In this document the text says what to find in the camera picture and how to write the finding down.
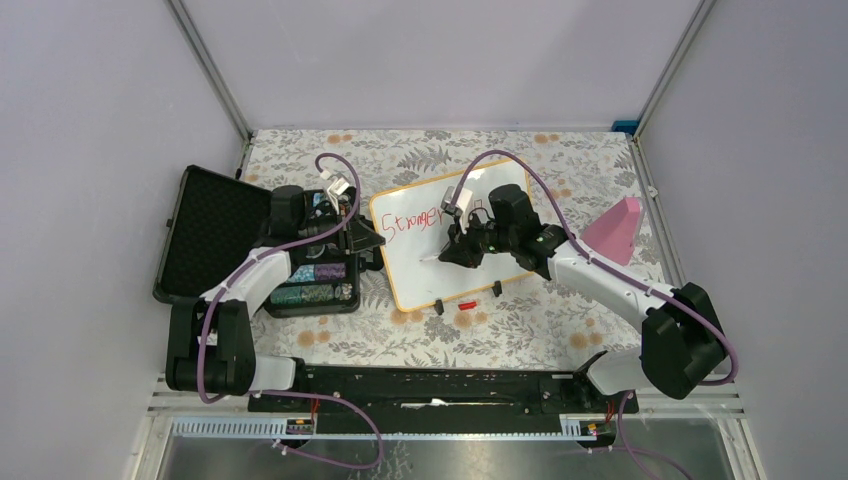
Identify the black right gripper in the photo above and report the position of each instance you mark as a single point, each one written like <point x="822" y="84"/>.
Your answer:
<point x="453" y="252"/>

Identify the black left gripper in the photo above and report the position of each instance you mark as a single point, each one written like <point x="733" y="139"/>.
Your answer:
<point x="356" y="237"/>

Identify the yellow framed whiteboard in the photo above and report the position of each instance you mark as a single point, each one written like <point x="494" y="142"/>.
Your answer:
<point x="411" y="220"/>

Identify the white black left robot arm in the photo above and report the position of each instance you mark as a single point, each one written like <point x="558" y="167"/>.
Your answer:
<point x="210" y="346"/>

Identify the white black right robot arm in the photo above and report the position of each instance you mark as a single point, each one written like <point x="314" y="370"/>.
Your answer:
<point x="681" y="338"/>

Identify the floral patterned table mat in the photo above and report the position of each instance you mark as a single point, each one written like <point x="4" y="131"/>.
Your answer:
<point x="532" y="325"/>

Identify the black poker chip case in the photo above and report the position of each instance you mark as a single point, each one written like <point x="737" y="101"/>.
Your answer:
<point x="218" y="220"/>

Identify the pink wedge block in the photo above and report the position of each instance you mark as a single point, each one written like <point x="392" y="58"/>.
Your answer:
<point x="614" y="234"/>

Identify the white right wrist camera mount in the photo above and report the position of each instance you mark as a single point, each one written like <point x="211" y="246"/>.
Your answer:
<point x="456" y="202"/>

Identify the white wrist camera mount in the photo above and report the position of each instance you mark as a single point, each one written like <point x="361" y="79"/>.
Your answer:
<point x="336" y="186"/>
<point x="456" y="202"/>

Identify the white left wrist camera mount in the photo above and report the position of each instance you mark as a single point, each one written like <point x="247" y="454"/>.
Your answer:
<point x="336" y="186"/>

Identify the blue corner bracket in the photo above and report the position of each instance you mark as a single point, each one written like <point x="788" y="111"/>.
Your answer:
<point x="628" y="127"/>

